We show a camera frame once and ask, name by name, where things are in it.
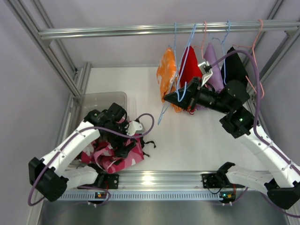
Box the right aluminium frame post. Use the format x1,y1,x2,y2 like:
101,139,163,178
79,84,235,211
252,0,300,97

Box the pink hanger under red trousers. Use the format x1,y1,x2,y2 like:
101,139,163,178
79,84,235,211
192,21,207,59

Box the red trousers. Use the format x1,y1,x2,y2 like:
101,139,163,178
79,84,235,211
178,45,203,115

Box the clear plastic bin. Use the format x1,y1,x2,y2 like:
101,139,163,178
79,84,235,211
66,91,128,137

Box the orange white trousers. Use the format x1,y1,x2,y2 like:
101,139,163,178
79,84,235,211
156,47,178,103

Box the lilac trousers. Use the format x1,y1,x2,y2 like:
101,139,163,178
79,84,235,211
204,42,224,92

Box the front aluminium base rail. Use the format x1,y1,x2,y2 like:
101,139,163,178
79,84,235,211
117,171,215,191

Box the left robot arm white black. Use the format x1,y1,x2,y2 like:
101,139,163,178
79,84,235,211
28,103,144,206

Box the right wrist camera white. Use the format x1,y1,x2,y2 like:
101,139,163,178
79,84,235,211
198,61,213,87

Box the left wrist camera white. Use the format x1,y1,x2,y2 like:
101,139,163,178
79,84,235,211
126,121,144,136

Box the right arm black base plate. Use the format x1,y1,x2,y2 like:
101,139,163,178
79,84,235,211
201,172,245,189

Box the aluminium frame post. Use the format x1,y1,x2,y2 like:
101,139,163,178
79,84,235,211
4,0,92,98
252,0,300,97

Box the left aluminium frame post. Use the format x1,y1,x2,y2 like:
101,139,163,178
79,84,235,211
4,0,92,98

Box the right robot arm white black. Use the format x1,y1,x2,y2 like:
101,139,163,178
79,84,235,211
164,77,300,210

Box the light blue wire hanger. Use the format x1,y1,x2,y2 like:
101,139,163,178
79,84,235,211
157,22,197,125

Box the pink camouflage trousers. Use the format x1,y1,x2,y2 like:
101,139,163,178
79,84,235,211
75,117,157,174

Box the aluminium hanging rail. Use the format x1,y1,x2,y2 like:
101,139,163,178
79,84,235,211
38,20,300,40

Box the grey slotted cable duct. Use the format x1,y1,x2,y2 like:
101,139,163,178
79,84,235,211
59,190,222,201

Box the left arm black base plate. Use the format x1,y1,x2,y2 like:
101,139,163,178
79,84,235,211
93,174,119,190

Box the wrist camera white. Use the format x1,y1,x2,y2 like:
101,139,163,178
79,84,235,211
198,61,213,87
126,121,144,136

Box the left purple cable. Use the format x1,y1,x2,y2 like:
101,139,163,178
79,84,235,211
28,113,155,207

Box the blue hanger under lilac trousers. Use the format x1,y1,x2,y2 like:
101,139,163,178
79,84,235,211
208,20,232,85

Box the pink hanger under black trousers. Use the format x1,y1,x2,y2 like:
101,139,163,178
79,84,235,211
232,18,265,99

